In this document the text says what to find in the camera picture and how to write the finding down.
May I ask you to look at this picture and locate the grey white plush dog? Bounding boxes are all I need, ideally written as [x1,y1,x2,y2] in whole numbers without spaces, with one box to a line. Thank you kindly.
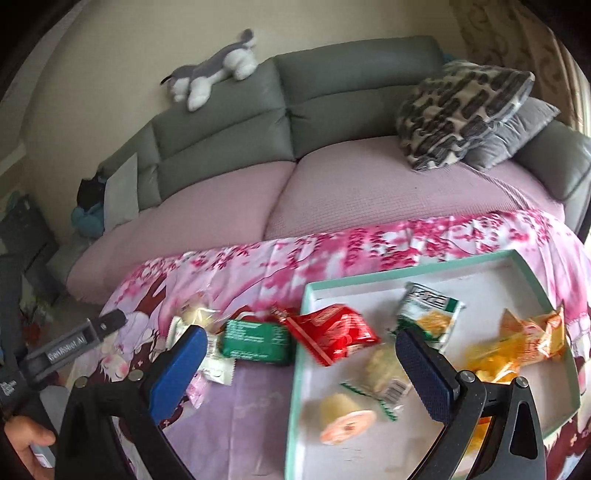
[161,28,258,112]

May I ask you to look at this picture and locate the person's left hand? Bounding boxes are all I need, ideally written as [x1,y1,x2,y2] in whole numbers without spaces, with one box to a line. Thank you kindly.
[4,415,55,467]

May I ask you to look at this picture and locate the beige patterned curtain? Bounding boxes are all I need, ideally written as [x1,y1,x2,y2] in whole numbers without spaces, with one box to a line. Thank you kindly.
[450,0,591,134]

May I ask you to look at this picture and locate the black cloth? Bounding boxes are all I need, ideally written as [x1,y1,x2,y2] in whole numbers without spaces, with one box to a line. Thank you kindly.
[76,172,108,208]

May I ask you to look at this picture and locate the black white patterned pillow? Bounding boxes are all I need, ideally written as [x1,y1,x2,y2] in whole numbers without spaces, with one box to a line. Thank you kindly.
[396,60,536,171]

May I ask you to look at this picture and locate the red snack packet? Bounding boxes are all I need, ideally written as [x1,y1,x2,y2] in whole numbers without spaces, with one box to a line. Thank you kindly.
[277,305,382,367]

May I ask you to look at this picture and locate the clear green-edged cake packet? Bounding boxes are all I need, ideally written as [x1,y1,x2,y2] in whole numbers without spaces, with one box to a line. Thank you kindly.
[342,346,413,422]

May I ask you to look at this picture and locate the blue cloth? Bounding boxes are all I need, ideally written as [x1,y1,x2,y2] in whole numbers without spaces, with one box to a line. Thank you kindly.
[71,203,106,238]

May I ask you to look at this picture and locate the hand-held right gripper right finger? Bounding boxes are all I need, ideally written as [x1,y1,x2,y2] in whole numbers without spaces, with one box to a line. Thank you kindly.
[394,327,548,480]

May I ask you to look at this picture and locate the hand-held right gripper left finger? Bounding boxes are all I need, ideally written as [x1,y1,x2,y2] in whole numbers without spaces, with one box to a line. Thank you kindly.
[54,324,208,480]

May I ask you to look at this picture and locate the white cushion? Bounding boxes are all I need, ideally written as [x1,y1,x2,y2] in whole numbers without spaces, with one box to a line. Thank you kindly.
[104,152,140,232]

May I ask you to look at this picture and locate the grey-green sofa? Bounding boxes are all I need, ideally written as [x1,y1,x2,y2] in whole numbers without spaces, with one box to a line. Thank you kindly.
[95,36,591,232]

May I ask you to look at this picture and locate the jelly cup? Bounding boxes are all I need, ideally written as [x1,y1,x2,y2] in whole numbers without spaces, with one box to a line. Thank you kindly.
[318,392,378,446]

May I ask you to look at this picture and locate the yellow snack packet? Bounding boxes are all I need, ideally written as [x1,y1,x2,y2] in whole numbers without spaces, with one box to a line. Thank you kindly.
[465,346,525,386]

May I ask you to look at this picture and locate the grey pillow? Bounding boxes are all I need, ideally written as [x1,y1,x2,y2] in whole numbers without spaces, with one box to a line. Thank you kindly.
[462,97,561,169]

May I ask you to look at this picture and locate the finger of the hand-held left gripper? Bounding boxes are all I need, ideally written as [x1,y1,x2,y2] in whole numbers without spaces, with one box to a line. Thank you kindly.
[92,310,127,334]

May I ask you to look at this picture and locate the pink printed blanket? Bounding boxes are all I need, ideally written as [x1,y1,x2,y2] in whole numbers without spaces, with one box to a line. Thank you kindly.
[99,208,591,480]

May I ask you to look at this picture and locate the dark furniture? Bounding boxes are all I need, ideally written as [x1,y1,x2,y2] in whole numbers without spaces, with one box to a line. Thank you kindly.
[0,194,61,296]

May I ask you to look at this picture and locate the pink swiss roll packet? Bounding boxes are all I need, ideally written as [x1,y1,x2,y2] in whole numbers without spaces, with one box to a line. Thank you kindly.
[187,371,209,409]

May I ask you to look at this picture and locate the teal shallow box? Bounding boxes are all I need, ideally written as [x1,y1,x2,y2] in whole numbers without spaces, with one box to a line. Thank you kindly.
[284,249,581,480]

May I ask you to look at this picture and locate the green yellow chip packet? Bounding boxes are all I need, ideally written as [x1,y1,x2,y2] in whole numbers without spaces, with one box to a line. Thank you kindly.
[397,282,465,352]

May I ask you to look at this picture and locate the pink sofa cover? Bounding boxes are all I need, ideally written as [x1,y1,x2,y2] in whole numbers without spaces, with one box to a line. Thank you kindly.
[67,134,566,305]

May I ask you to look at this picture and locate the green snack packet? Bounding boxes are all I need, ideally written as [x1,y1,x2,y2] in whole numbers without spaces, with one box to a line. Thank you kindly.
[222,318,294,367]

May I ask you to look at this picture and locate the orange swiss roll packet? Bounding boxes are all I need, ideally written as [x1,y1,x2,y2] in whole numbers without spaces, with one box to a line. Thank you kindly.
[501,307,566,365]

